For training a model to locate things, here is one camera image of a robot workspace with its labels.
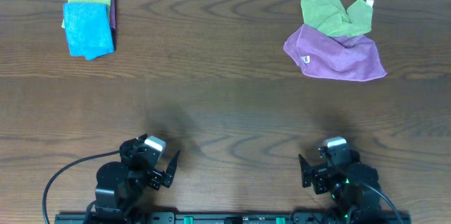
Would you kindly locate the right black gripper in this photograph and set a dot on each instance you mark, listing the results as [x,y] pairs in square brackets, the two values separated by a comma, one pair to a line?
[315,175]

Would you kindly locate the purple microfiber cloth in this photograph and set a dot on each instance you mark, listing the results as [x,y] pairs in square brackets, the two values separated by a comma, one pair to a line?
[334,58]

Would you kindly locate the folded purple cloth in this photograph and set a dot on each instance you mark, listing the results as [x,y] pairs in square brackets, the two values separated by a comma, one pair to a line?
[112,11]

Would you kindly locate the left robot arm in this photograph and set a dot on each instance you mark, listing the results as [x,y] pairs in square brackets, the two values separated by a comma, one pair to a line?
[121,184]

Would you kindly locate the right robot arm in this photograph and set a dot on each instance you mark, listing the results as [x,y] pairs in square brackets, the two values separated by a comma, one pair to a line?
[352,185]

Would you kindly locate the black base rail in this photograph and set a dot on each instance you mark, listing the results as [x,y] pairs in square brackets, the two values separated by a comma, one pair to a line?
[225,218]

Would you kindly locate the crumpled green microfiber cloth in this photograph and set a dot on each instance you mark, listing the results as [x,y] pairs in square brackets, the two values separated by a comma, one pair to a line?
[334,20]

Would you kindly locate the folded blue cloth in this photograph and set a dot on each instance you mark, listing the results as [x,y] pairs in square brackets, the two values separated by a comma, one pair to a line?
[87,29]

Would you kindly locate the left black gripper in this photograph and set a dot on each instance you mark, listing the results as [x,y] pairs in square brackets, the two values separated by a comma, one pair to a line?
[157,176]

